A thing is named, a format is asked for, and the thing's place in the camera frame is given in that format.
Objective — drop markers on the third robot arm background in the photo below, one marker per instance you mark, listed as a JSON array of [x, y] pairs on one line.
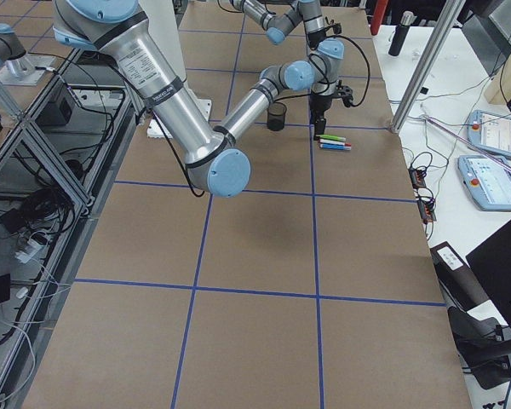
[[17, 66]]

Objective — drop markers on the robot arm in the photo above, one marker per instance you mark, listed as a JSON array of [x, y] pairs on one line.
[[279, 26], [120, 29]]

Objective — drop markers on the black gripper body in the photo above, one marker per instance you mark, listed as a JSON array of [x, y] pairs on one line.
[[315, 38], [318, 103]]

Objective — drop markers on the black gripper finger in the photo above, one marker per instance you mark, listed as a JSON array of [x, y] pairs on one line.
[[319, 128]]

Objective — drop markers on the blue teach pendant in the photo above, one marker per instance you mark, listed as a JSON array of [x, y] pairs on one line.
[[490, 132], [487, 181]]

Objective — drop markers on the far blue teach pendant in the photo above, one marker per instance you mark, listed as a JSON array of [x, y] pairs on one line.
[[490, 132]]

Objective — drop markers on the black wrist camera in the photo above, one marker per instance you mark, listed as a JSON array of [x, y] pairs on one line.
[[331, 25], [345, 94]]

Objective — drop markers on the black thermos bottle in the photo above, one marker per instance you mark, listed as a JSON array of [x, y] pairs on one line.
[[400, 33]]

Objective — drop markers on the green marker pen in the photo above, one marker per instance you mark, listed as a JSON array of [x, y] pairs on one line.
[[333, 138]]

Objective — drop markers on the aluminium frame post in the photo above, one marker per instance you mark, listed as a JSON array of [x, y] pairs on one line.
[[429, 55]]

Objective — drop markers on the red marker pen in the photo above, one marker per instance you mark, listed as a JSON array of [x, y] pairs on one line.
[[335, 144]]

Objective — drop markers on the red cylinder object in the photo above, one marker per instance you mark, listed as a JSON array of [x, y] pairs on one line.
[[378, 16]]

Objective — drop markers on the blue marker pen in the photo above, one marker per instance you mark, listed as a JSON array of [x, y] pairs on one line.
[[335, 147]]

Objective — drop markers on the black mesh pen holder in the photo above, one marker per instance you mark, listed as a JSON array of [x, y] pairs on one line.
[[276, 116]]

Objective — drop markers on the near blue teach pendant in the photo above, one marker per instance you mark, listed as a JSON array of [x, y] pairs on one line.
[[487, 181]]

